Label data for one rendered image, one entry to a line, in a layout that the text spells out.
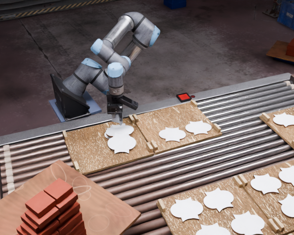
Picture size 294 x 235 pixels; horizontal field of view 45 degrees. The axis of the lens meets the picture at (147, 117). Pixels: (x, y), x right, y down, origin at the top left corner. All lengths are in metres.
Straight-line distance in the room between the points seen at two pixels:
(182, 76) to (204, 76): 0.26
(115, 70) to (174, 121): 0.54
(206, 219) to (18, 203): 0.79
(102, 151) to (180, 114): 0.55
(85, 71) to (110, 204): 1.00
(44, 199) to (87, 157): 0.71
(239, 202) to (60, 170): 0.82
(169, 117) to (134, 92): 2.01
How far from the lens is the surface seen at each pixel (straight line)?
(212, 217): 1.62
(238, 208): 1.68
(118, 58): 1.85
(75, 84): 2.26
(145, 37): 2.14
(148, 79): 4.34
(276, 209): 1.72
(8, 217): 1.57
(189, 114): 2.16
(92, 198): 1.54
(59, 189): 1.23
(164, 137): 1.97
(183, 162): 1.87
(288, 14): 6.18
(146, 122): 2.08
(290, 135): 2.15
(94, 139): 1.98
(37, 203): 1.21
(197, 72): 4.53
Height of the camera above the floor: 2.20
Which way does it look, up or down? 36 degrees down
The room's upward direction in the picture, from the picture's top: straight up
